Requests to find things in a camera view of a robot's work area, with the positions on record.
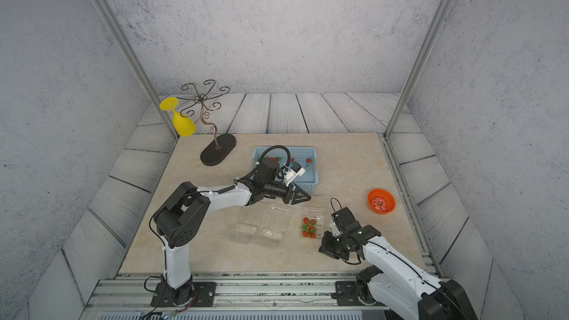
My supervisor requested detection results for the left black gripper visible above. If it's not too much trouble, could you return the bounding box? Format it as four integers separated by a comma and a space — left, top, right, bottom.
263, 181, 312, 206

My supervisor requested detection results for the clear clamshell container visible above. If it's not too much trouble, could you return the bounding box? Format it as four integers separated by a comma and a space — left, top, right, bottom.
229, 204, 267, 244
300, 207, 325, 239
256, 204, 292, 248

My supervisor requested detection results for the red strawberry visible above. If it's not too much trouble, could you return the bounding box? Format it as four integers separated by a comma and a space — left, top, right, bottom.
301, 216, 318, 239

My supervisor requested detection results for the light blue plastic basket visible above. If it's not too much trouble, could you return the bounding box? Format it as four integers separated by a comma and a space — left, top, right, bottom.
264, 147, 319, 195

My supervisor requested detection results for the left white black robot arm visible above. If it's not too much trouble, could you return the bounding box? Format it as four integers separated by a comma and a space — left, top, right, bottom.
151, 159, 311, 290

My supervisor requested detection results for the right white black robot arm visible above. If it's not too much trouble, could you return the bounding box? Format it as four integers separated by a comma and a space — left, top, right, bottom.
319, 225, 478, 319

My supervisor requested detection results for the orange plastic bowl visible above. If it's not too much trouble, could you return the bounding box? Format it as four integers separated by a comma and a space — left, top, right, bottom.
367, 188, 397, 215

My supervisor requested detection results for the yellow plastic wine glass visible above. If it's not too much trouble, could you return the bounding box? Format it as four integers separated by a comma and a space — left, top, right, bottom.
159, 97, 197, 137

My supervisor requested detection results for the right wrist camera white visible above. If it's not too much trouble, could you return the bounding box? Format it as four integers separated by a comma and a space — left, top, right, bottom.
330, 207, 362, 237

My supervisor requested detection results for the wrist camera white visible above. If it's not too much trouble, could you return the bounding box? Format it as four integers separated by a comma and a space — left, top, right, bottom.
283, 161, 305, 187
330, 207, 362, 237

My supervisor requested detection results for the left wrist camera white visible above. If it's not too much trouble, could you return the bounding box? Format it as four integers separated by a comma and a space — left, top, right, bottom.
283, 161, 305, 187

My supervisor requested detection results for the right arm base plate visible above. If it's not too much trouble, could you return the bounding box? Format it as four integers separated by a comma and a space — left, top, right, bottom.
331, 281, 376, 307

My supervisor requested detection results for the bronze wire glass rack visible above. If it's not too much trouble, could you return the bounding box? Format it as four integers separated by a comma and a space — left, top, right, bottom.
181, 79, 236, 167

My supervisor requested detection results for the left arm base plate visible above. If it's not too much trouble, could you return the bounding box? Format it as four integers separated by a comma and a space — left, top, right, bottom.
151, 280, 217, 308

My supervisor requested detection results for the aluminium mounting rail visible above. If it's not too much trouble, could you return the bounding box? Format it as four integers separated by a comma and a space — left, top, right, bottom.
80, 272, 401, 319

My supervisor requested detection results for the right aluminium frame post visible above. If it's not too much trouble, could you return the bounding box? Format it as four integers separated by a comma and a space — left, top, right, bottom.
384, 0, 453, 140

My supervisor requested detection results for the aluminium frame post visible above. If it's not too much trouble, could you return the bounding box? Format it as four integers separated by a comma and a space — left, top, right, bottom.
384, 0, 453, 140
91, 0, 179, 141

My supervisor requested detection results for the left aluminium frame post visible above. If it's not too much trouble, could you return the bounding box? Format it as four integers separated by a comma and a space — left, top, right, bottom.
91, 0, 179, 141

